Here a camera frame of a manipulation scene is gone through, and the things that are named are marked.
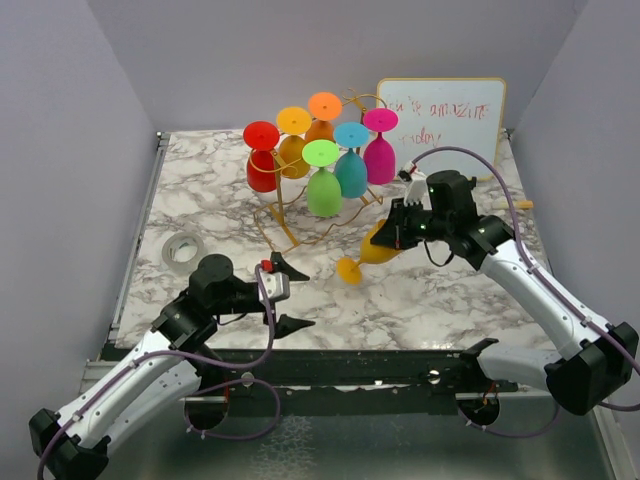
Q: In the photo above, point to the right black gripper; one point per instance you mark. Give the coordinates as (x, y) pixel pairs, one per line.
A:
(394, 231)

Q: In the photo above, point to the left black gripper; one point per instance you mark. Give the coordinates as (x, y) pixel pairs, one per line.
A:
(286, 325)

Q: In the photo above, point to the yellow wine glass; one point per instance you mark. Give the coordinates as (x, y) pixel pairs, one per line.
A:
(349, 270)

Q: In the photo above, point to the green wine glass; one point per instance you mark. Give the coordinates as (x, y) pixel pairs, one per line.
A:
(324, 196)

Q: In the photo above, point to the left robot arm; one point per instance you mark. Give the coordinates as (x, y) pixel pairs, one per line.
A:
(169, 361)

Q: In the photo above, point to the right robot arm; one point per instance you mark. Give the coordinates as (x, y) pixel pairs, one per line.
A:
(592, 358)

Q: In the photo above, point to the magenta wine glass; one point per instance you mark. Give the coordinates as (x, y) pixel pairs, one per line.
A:
(379, 155)

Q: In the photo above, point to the teal wine glass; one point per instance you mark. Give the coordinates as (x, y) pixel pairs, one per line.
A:
(350, 169)

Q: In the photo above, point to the orange wine glass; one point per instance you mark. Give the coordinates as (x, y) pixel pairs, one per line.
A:
(324, 107)

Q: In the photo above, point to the amber wine glass rear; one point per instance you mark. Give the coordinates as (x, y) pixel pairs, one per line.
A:
(293, 122)

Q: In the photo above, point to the red wine glass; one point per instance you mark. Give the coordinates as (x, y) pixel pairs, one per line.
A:
(261, 137)

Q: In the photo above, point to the clear tape roll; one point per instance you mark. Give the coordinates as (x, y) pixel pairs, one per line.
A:
(182, 252)

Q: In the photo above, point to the whiteboard marker pen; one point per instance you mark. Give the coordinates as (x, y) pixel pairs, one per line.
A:
(519, 205)

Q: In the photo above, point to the small whiteboard with writing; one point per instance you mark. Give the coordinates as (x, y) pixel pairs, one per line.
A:
(436, 112)

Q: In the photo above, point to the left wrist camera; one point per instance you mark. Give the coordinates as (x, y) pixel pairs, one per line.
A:
(273, 286)

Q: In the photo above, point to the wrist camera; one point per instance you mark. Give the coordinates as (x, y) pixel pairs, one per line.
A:
(273, 286)
(415, 184)

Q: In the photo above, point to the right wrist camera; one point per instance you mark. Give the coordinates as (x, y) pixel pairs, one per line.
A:
(415, 184)

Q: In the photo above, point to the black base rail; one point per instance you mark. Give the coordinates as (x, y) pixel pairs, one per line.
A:
(345, 383)

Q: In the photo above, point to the gold wire glass rack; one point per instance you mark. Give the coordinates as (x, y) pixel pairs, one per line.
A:
(289, 210)

